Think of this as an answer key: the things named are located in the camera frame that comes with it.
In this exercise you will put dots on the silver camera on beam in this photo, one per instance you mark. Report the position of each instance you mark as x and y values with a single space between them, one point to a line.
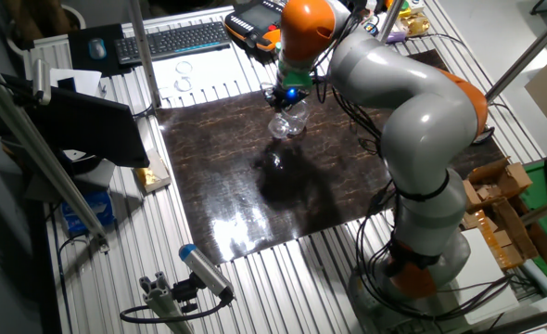
41 83

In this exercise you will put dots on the orange black teach pendant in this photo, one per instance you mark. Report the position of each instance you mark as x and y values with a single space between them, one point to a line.
250 21

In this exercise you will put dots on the aluminium frame post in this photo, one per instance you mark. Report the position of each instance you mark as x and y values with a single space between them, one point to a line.
143 55

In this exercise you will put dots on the blue tissue pack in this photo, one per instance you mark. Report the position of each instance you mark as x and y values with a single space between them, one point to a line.
88 213

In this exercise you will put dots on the black mouse pad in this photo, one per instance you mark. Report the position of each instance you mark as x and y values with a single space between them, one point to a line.
79 60

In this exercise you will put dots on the slanted aluminium beam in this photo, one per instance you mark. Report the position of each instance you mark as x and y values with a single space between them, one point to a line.
37 153

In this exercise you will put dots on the green wrist adapter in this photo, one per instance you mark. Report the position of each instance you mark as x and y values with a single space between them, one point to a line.
299 79

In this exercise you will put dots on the small round blue tin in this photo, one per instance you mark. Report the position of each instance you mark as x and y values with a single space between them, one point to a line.
371 29

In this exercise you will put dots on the clear glass beaker cup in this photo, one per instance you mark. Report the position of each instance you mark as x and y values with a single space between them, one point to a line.
300 118

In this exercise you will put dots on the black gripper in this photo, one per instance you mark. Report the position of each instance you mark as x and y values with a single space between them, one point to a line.
292 96

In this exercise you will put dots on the black monitor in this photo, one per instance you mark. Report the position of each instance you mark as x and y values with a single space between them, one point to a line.
92 125

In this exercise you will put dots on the small purple item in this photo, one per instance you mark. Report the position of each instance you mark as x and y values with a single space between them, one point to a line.
396 37

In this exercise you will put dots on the black keyboard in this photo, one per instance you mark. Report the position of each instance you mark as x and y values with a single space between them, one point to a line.
176 42

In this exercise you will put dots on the green felt toy table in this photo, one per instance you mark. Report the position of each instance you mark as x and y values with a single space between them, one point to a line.
538 195

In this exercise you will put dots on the upright metal post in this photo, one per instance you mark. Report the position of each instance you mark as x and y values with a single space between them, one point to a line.
389 23

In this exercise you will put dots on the white paper sheet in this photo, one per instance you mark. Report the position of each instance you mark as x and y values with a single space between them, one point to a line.
85 81

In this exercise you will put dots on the grey metal post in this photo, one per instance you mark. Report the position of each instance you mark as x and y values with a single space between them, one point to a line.
533 46

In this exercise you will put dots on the gold foil object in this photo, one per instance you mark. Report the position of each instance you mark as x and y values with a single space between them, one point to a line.
417 24

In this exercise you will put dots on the aluminium camera mount profile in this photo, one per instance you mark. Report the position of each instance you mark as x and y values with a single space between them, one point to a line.
160 297

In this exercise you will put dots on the dark marble pattern mat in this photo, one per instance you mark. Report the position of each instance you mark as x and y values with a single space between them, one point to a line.
236 162

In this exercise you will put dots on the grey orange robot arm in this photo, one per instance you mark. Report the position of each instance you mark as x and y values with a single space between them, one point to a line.
417 120

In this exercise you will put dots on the silver camera with blue end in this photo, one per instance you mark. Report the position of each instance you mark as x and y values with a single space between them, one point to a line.
204 269

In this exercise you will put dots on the grey computer mouse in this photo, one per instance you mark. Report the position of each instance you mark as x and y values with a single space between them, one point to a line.
97 48

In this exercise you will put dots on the white box with gold foil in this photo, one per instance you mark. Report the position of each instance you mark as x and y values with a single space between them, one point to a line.
150 176

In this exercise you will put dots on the white flat board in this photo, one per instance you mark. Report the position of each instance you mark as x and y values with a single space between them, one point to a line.
487 278

